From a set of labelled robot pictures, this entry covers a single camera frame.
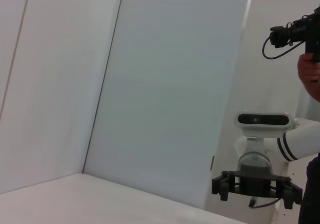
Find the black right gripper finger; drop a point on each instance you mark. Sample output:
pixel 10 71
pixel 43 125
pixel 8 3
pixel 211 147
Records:
pixel 223 191
pixel 288 199

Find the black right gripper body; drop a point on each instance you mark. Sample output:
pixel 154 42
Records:
pixel 255 181

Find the person's hand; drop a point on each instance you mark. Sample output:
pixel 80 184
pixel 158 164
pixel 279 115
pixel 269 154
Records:
pixel 310 71

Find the person's dark clothing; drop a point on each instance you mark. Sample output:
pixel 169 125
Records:
pixel 312 196

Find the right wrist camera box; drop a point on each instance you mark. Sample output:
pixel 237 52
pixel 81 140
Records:
pixel 262 120

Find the black handheld video camera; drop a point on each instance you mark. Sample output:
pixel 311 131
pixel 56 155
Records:
pixel 287 35

